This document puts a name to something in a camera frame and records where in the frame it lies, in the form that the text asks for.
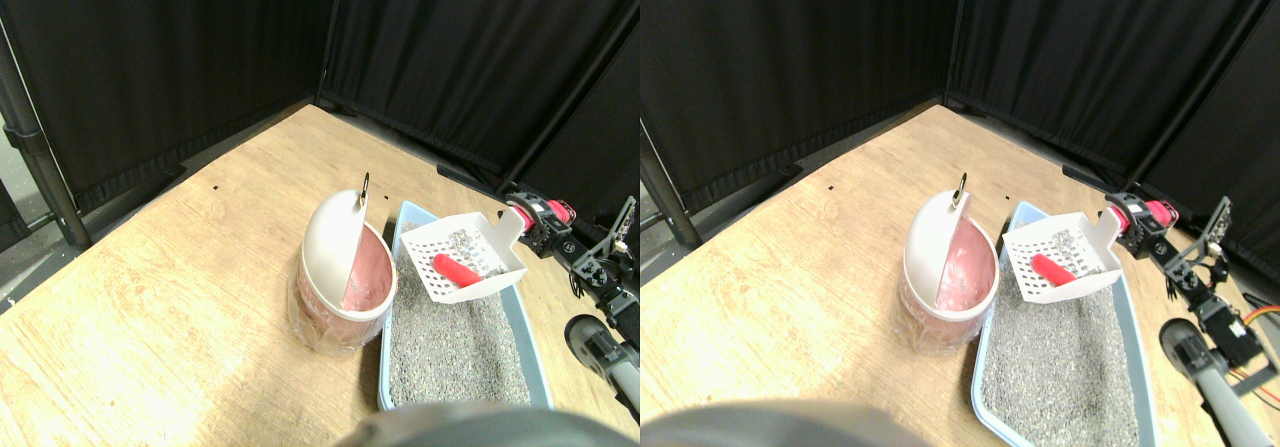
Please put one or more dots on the white bin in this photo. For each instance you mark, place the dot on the white bin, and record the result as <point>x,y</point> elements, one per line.
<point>935,247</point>
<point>330,247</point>

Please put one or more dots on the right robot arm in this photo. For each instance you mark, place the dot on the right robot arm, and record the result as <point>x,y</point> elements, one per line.
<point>610,317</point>
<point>1220,357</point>

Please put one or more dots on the blue litter tray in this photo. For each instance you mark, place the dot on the blue litter tray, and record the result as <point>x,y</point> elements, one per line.
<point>1060,367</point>
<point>450,352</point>

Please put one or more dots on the black curtain stand foot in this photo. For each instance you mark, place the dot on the black curtain stand foot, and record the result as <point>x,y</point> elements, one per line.
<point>475,175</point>
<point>1095,175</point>

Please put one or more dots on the black bracket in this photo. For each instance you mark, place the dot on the black bracket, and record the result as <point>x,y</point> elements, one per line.
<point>620,227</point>
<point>1218,227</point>

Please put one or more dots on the black curtain stand pole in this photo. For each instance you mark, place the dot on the black curtain stand pole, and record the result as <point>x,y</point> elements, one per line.
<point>570,92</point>
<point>670,187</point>
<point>1200,87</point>
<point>331,37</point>
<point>40,157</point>
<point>957,37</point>

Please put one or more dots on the red lump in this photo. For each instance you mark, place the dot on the red lump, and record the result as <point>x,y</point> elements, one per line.
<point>1055,270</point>
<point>456,270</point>

